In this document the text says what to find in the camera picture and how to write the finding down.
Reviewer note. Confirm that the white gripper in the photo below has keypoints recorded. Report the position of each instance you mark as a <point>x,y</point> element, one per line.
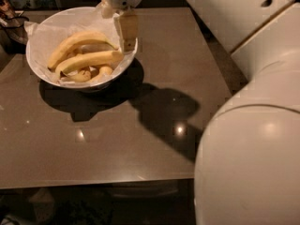
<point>128,20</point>

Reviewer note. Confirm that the yellow banana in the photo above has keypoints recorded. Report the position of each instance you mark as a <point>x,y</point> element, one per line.
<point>88,59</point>
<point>75,41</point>

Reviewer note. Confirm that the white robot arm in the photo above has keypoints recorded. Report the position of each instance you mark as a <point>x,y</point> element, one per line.
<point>247,170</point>

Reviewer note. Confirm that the white bowl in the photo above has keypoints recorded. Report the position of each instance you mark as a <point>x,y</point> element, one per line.
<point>82,84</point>

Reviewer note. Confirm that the small right bottom banana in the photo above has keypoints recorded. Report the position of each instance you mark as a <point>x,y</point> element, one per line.
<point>100,73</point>

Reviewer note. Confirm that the small banana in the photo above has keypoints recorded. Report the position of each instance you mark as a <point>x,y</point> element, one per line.
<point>100,73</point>
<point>81,77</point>

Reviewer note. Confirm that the small left bottom banana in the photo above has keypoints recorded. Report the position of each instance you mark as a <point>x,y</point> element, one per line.
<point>81,77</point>

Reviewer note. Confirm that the white paper liner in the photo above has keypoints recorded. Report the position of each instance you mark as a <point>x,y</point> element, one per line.
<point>50,35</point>

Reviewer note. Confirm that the dark clutter with cables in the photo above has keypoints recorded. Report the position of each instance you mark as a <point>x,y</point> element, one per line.
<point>12,23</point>

